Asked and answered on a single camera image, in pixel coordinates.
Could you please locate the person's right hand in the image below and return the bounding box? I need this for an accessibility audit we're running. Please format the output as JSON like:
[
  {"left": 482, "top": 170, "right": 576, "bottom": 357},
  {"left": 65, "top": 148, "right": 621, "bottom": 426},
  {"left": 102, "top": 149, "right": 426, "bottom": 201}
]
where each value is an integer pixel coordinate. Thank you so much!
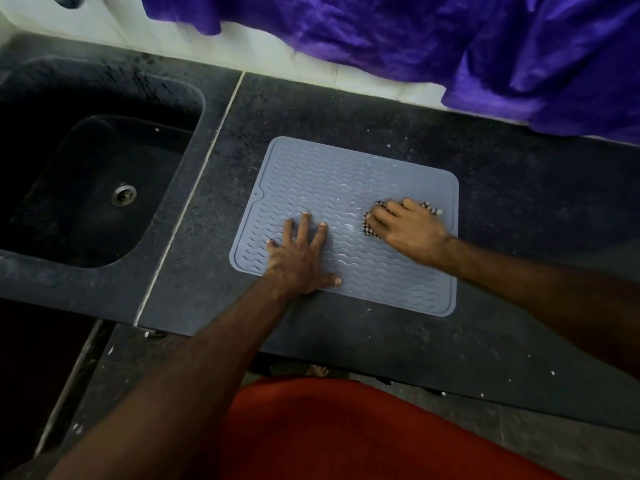
[{"left": 364, "top": 197, "right": 454, "bottom": 269}]

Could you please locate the person's left hand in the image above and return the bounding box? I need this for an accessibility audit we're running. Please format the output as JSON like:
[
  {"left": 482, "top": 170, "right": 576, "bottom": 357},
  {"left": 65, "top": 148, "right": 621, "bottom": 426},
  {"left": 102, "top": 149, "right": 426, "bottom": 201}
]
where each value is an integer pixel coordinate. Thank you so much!
[{"left": 265, "top": 212, "right": 345, "bottom": 297}]

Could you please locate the black white checkered cloth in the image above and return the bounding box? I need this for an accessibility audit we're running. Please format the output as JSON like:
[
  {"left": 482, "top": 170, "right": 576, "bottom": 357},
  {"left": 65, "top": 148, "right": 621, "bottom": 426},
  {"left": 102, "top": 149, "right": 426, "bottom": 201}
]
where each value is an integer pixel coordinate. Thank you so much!
[{"left": 361, "top": 199, "right": 445, "bottom": 240}]

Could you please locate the grey ribbed silicone mat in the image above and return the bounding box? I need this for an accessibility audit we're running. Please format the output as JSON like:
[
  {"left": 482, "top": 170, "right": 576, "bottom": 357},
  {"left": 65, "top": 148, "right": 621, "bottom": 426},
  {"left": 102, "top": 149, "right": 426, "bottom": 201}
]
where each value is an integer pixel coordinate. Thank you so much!
[{"left": 229, "top": 136, "right": 461, "bottom": 319}]

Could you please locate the person's left forearm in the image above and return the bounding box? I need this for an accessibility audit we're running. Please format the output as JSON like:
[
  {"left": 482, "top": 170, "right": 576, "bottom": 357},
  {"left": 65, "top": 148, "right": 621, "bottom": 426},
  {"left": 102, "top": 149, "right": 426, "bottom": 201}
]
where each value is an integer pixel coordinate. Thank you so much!
[{"left": 46, "top": 279, "right": 299, "bottom": 480}]

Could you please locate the person's right forearm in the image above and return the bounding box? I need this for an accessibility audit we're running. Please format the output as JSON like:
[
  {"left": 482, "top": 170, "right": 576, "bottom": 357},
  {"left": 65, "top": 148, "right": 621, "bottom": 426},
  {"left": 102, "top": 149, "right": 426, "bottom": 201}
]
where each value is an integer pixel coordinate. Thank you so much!
[{"left": 439, "top": 234, "right": 640, "bottom": 381}]

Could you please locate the person's red garment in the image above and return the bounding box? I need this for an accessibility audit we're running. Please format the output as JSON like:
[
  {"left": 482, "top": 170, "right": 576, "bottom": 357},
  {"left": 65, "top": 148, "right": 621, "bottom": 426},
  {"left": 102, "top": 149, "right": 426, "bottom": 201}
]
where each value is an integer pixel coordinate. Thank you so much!
[{"left": 183, "top": 376, "right": 569, "bottom": 480}]

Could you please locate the metal sink drain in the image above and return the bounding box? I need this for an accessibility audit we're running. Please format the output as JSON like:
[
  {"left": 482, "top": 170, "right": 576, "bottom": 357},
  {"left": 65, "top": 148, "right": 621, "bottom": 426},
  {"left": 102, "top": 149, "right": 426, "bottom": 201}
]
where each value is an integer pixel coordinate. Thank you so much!
[{"left": 110, "top": 183, "right": 139, "bottom": 208}]

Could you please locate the purple cloth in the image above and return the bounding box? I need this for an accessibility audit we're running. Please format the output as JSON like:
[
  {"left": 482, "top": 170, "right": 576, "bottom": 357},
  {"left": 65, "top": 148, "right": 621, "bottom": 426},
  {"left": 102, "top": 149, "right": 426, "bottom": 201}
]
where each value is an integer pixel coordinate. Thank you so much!
[{"left": 139, "top": 0, "right": 640, "bottom": 146}]

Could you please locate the black stone sink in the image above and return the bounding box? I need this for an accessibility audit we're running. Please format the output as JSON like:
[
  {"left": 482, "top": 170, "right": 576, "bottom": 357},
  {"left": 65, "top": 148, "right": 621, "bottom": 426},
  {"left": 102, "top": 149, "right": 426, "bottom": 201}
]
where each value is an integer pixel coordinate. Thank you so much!
[{"left": 0, "top": 55, "right": 207, "bottom": 270}]

